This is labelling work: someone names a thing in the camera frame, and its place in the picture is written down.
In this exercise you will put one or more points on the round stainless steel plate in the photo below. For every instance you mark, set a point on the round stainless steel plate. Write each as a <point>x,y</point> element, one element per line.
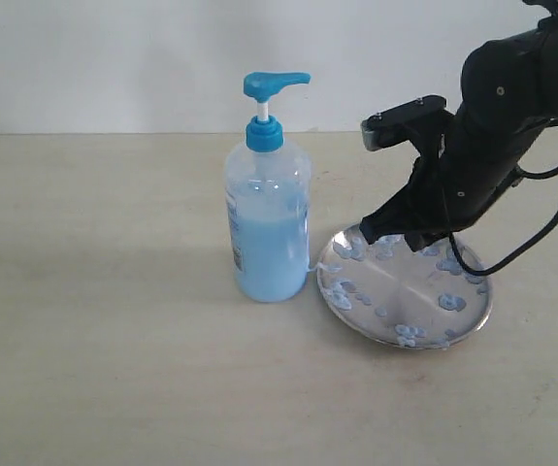
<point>424,300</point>

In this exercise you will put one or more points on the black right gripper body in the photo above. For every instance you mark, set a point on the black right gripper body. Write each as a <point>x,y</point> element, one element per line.
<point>477,166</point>

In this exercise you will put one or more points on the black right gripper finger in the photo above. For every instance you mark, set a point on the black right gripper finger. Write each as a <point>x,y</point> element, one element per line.
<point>421,238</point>
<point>394,217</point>

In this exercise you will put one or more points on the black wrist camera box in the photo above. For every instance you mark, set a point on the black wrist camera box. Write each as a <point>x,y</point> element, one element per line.
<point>421,122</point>

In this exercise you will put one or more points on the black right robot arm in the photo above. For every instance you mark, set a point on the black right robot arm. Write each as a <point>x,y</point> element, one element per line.
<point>506,81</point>

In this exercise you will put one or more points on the blue pump lotion bottle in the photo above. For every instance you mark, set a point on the blue pump lotion bottle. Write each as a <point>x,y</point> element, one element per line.
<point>267,185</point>

